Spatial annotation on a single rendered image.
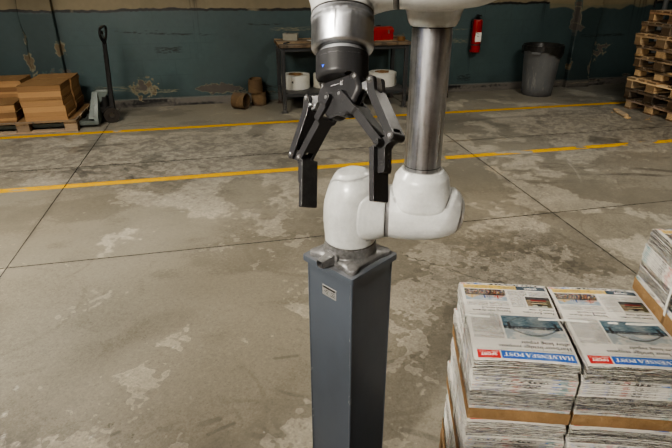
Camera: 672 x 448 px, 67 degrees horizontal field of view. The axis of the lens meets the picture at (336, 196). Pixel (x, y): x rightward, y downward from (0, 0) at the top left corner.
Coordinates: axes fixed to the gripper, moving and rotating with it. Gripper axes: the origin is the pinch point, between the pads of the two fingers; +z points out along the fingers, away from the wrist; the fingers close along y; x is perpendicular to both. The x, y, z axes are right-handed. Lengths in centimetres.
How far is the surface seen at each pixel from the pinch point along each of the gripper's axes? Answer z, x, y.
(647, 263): 11, -132, -5
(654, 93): -202, -705, 114
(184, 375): 69, -77, 181
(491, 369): 40, -82, 22
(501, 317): 27, -97, 26
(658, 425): 55, -118, -9
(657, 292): 19, -128, -8
